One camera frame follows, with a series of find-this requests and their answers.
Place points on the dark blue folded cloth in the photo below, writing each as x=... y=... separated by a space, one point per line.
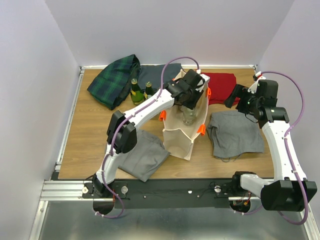
x=152 y=73

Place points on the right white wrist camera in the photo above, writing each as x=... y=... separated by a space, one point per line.
x=253 y=88

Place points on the grey folded cloth left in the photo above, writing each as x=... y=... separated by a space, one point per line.
x=146 y=157

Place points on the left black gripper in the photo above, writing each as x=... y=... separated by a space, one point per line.
x=191 y=105

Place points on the clear soda water bottle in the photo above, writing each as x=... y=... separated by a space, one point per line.
x=188 y=115

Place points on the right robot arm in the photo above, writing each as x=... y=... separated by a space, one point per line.
x=290 y=190

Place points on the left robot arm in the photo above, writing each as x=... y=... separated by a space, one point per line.
x=123 y=127

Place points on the green plaid cloth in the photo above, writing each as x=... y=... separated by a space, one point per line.
x=112 y=85

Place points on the grey folded cloth right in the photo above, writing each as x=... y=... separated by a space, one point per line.
x=233 y=133

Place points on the grey folded cloth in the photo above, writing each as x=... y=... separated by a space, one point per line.
x=146 y=157
x=233 y=133

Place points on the aluminium frame rail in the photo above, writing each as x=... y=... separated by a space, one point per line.
x=54 y=190

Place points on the beige canvas bag orange handles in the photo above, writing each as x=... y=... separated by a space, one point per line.
x=178 y=138

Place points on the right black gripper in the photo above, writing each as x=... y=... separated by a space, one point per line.
x=241 y=92

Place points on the red folded cloth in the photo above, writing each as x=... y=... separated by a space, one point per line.
x=221 y=86

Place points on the black mounting base plate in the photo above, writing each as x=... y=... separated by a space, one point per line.
x=170 y=193

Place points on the green glass bottle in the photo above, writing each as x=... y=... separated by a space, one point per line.
x=136 y=93
x=149 y=91

